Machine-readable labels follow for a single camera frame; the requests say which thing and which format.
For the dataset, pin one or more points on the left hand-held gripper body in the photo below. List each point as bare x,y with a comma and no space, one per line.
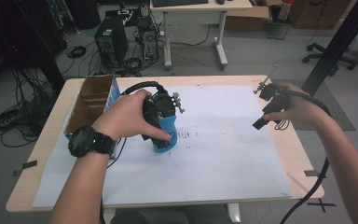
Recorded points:
163,104

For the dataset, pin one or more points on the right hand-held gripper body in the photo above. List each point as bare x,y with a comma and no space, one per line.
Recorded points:
275,96

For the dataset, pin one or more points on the brown cardboard box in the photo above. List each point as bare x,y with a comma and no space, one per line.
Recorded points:
90,102

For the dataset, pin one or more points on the person's right hand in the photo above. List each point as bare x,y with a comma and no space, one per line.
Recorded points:
304,109

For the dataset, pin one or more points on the person's left hand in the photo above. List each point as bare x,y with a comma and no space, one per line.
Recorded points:
124,115

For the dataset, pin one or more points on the black office chair base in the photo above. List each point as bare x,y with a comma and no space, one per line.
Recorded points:
326,56

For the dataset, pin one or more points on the open computer case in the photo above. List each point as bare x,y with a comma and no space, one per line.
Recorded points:
148,39

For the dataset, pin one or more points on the black tape strip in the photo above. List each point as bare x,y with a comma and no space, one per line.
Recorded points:
28,165
311,173

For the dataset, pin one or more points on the black wristwatch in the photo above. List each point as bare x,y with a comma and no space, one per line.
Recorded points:
85,141

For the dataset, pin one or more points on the black computer tower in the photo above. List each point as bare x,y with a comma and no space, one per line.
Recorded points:
112,40

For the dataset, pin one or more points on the flat cardboard carton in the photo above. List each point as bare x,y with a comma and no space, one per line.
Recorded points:
248,18

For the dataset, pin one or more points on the black metal stand beam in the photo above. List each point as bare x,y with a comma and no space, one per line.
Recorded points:
338,43

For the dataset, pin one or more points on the brown wooden cabinet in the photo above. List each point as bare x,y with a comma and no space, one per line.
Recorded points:
320,14

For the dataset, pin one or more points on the black tape cross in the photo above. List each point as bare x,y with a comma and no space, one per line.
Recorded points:
321,204

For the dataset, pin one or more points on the white desk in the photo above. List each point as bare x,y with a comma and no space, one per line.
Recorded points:
199,7

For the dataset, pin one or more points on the black keyboard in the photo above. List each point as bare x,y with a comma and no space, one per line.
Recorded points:
180,2

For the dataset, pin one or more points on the black computer mouse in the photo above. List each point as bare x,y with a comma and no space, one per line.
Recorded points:
220,1

